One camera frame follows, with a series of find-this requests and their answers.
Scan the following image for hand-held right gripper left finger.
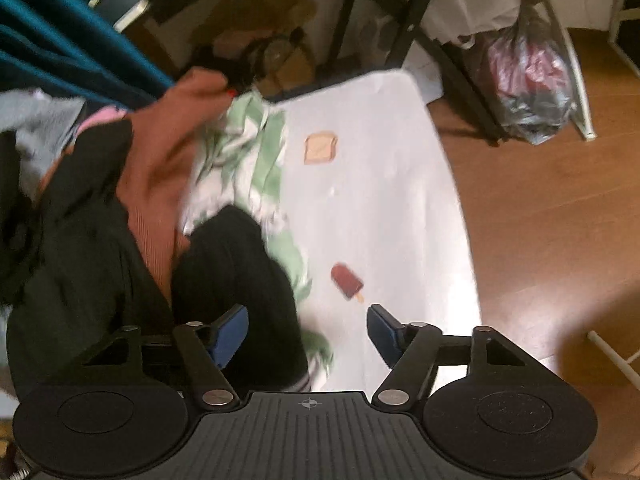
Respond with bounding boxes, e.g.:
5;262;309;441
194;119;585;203
80;304;250;410

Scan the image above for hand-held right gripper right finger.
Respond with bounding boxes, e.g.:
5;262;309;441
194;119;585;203
366;304;557;409

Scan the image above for green patterned pants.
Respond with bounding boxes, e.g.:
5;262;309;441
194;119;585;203
180;91;335;393

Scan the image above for plastic bag of clothes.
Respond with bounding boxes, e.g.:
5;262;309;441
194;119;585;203
472;2;577;146

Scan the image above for black knit garment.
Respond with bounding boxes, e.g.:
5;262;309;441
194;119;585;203
172;205;312;393

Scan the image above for white printed cloth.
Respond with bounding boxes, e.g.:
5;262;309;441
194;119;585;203
270;70;483;393

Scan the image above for rust brown garment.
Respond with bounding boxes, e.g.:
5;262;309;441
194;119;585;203
37;69;236;302

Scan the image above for white metal rod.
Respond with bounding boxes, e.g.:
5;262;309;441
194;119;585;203
587;330;640;391

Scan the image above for pink cloth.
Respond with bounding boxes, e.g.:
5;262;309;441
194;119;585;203
80;106;128;133

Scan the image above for grey white cloth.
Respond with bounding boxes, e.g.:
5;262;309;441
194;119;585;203
0;87;88;201

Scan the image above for white metal rack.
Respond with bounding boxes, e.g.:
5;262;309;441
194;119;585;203
520;0;640;141

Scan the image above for cardboard box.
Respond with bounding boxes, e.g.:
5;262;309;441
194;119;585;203
192;0;321;96

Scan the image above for teal curtain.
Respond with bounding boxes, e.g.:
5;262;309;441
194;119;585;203
0;0;176;111

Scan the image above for black metal table frame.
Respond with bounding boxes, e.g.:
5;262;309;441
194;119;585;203
145;0;506;146

